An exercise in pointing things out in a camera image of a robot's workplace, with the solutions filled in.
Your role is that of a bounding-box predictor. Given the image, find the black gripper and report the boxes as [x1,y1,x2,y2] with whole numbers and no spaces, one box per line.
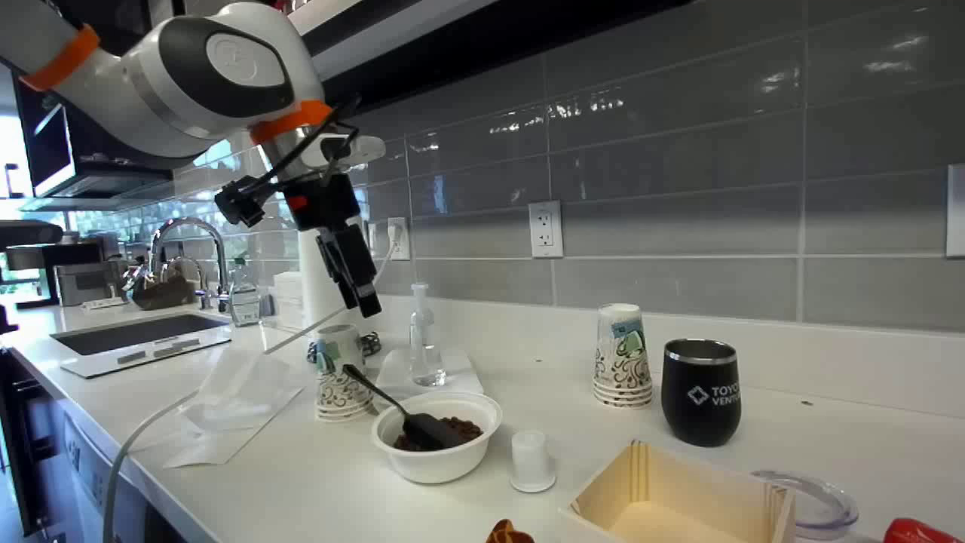
[315,223,386,319]

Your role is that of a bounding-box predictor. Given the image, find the white paper towel roll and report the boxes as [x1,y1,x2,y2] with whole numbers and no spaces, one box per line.
[296,228,350,333]

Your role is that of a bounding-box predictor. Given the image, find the clear plastic bottle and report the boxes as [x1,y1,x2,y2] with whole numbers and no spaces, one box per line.
[404,281,451,392]

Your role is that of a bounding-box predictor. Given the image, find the single printed paper cup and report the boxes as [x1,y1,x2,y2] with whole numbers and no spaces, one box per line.
[304,326,382,426]

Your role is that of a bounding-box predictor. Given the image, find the black spoon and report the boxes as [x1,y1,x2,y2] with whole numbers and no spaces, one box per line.
[341,359,461,452]

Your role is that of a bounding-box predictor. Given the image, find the clear soap dispenser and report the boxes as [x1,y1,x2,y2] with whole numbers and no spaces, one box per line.
[225,252,267,330]

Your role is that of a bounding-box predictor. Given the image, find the brown food in bowl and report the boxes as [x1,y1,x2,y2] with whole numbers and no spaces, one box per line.
[392,412,485,452]

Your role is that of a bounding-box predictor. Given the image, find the white bowl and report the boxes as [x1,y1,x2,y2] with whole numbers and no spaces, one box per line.
[367,388,506,489]

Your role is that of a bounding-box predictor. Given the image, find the chrome faucet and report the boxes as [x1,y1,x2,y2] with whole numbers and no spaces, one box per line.
[148,213,236,311]

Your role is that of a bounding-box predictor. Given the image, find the small white plastic cup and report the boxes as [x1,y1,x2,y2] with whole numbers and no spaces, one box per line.
[506,429,558,499]

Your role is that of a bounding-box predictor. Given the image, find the patterned paper cup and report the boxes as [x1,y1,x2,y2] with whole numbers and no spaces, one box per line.
[589,301,655,409]

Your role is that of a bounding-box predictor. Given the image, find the brown pretzel-shaped object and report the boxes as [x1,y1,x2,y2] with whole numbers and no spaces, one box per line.
[485,517,537,543]

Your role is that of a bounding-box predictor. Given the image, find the dark upper cabinet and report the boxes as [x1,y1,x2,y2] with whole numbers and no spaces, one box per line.
[300,0,696,115]

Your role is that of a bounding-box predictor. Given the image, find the black coffee machine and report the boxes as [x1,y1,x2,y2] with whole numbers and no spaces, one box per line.
[0,219,107,311]

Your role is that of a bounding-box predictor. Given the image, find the microwave oven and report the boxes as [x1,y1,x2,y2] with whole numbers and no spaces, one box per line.
[12,95,175,204]

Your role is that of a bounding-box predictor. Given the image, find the black tumbler with logo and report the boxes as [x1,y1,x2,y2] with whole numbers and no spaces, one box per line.
[658,337,744,448]

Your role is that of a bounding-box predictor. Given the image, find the wooden box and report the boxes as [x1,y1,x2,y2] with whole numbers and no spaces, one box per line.
[567,438,799,543]

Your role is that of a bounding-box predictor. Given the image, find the dark base cabinet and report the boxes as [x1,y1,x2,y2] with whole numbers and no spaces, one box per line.
[0,345,191,543]

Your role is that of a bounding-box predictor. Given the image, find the clear plastic lid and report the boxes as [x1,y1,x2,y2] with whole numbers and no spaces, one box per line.
[751,467,862,543]

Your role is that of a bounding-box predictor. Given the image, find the red object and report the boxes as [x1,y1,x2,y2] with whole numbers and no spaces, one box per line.
[882,517,965,543]

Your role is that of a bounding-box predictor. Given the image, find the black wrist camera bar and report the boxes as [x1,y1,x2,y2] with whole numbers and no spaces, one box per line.
[210,139,341,228]

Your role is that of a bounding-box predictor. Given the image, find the thin black cable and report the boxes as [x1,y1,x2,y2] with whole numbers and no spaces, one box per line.
[251,95,367,200]

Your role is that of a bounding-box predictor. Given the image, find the white wall outlet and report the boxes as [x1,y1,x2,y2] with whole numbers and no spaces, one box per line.
[525,200,567,262]

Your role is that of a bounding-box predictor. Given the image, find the orange wrist ring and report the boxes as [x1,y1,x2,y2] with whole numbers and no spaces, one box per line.
[246,95,335,145]

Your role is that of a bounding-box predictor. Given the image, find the white cable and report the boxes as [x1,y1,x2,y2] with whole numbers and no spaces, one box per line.
[98,306,357,543]

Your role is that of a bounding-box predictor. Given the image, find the orange cable strap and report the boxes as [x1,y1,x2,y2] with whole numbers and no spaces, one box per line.
[21,25,107,93]

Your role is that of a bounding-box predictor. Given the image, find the white wall plate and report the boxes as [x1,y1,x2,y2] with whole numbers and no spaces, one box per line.
[945,164,965,259]

